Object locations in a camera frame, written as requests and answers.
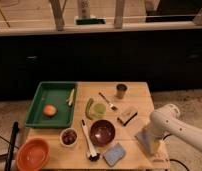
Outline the orange plastic bowl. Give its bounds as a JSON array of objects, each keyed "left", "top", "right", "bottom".
[{"left": 16, "top": 138, "right": 50, "bottom": 171}]

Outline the green measuring cup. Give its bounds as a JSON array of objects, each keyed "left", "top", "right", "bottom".
[{"left": 85, "top": 98, "right": 106, "bottom": 120}]

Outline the small brush with wooden handle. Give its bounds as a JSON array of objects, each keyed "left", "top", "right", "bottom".
[{"left": 98, "top": 92, "right": 118, "bottom": 111}]

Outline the green plastic tray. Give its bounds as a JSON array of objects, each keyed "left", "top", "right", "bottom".
[{"left": 25, "top": 82, "right": 77, "bottom": 129}]

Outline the blue sponge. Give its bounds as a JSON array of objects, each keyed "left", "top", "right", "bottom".
[{"left": 103, "top": 143, "right": 126, "bottom": 167}]

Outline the wooden block brush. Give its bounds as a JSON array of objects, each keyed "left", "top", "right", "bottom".
[{"left": 117, "top": 106, "right": 138, "bottom": 126}]

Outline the green base white object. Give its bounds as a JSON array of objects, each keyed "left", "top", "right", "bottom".
[{"left": 76, "top": 0, "right": 105, "bottom": 25}]

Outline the metal cup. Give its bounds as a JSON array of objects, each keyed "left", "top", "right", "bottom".
[{"left": 116, "top": 84, "right": 127, "bottom": 99}]

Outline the orange peach fruit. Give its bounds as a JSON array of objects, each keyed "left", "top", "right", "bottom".
[{"left": 43, "top": 104, "right": 57, "bottom": 117}]

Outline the black cable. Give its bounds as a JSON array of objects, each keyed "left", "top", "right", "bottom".
[{"left": 162, "top": 132, "right": 192, "bottom": 171}]

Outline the dark red bowl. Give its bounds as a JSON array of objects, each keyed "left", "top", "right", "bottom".
[{"left": 89, "top": 120, "right": 115, "bottom": 147}]

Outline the grey-blue towel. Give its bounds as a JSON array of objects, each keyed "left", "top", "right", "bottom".
[{"left": 135, "top": 130, "right": 156, "bottom": 155}]

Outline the black pole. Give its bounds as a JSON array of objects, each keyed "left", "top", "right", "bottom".
[{"left": 4, "top": 122, "right": 19, "bottom": 171}]

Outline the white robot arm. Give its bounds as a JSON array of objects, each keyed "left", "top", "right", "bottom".
[{"left": 146, "top": 104, "right": 202, "bottom": 154}]

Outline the white bowl with dark contents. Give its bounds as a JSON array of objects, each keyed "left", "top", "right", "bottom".
[{"left": 59, "top": 128, "right": 78, "bottom": 148}]

